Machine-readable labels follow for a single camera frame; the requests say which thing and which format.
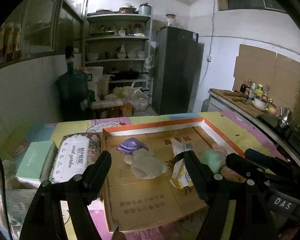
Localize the grey plush toy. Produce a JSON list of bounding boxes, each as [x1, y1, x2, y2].
[[124, 148, 168, 179]]

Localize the glass jar on fridge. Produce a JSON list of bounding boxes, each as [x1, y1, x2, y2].
[[165, 14, 176, 27]]

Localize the white metal shelving rack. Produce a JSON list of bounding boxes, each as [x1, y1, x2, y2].
[[83, 10, 153, 96]]

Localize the green water jug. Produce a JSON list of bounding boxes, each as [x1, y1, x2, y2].
[[56, 57, 93, 121]]

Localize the floral white tissue pack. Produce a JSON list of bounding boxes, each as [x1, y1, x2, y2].
[[49, 133, 101, 184]]

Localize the orange-rimmed cardboard box tray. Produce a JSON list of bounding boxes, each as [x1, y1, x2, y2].
[[101, 117, 244, 232]]

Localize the kitchen counter with board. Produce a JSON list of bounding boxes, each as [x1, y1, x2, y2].
[[208, 88, 300, 167]]

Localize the mint green tissue box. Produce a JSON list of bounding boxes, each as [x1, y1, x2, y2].
[[16, 140, 57, 188]]

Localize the clear plastic bag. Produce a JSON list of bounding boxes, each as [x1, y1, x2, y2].
[[124, 86, 149, 112]]

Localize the white bowl on counter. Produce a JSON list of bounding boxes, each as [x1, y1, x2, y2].
[[252, 98, 268, 112]]

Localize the purple soft cloth toy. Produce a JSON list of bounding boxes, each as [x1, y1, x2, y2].
[[117, 138, 148, 155]]

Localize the cardboard sheet on wall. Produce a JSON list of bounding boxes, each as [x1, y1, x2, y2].
[[233, 44, 300, 125]]

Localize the steel kettle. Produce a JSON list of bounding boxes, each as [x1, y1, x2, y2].
[[277, 107, 294, 129]]

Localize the dark grey refrigerator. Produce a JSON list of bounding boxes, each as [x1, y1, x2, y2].
[[152, 27, 200, 115]]

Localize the light blue pot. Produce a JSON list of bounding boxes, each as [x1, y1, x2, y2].
[[138, 3, 152, 16]]

